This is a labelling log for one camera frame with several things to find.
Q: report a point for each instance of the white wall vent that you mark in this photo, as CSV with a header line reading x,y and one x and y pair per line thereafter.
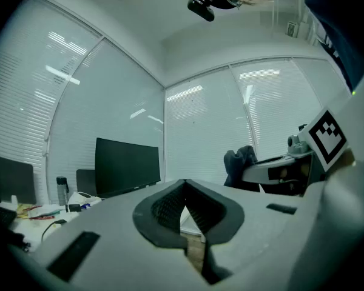
x,y
291,29

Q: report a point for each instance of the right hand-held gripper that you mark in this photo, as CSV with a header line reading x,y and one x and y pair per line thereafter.
x,y
324,138

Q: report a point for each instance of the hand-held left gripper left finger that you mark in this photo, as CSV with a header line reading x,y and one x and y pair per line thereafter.
x,y
109,238

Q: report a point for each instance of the black-capped clear water bottle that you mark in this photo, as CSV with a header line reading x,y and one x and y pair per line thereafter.
x,y
62,192

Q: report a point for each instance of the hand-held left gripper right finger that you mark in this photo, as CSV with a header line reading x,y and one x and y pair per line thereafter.
x,y
254,229

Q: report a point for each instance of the large black monitor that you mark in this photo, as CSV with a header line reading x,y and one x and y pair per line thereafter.
x,y
127,168

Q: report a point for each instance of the dark flat panel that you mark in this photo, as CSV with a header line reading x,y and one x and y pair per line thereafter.
x,y
85,182

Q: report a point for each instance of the grey side monitor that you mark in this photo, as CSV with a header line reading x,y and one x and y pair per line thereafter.
x,y
9,177

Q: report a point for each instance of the black power adapter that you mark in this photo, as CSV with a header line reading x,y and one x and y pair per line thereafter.
x,y
74,208

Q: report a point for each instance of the red white snack packet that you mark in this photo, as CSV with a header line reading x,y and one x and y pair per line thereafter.
x,y
42,217

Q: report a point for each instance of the white folded tissue pack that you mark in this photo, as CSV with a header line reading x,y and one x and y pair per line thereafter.
x,y
79,197

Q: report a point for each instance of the black keyboard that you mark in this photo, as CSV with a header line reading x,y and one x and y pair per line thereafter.
x,y
0,214

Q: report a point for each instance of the yellow snack packet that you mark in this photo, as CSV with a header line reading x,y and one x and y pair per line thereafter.
x,y
25,207

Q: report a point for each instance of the blue white packet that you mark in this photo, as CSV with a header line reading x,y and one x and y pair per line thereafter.
x,y
86,205

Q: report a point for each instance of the grey-blue cloth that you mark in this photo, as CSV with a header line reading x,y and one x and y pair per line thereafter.
x,y
239,162

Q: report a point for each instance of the person's dark striped shirt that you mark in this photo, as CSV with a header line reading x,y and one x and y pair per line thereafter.
x,y
336,17

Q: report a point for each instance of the black head-worn camera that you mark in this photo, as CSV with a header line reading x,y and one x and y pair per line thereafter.
x,y
201,9

